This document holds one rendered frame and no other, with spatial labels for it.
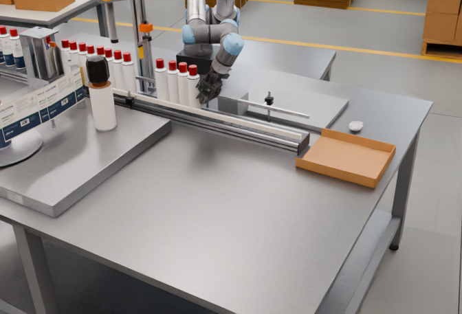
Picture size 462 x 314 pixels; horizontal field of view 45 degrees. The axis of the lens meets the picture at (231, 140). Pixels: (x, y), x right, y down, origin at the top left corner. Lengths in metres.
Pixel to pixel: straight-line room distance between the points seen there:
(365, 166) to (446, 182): 1.59
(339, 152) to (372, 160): 0.13
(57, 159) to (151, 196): 0.41
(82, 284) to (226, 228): 0.96
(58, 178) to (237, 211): 0.64
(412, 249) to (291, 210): 1.32
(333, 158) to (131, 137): 0.79
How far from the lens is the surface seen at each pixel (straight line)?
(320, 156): 2.16
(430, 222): 3.30
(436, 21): 5.48
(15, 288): 2.66
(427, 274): 2.97
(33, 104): 2.29
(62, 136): 2.31
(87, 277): 2.61
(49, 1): 4.25
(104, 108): 2.24
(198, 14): 2.26
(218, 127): 2.29
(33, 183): 2.05
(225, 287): 1.61
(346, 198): 1.95
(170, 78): 2.36
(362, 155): 2.19
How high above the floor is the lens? 1.96
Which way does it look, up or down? 30 degrees down
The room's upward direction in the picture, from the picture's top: 1 degrees counter-clockwise
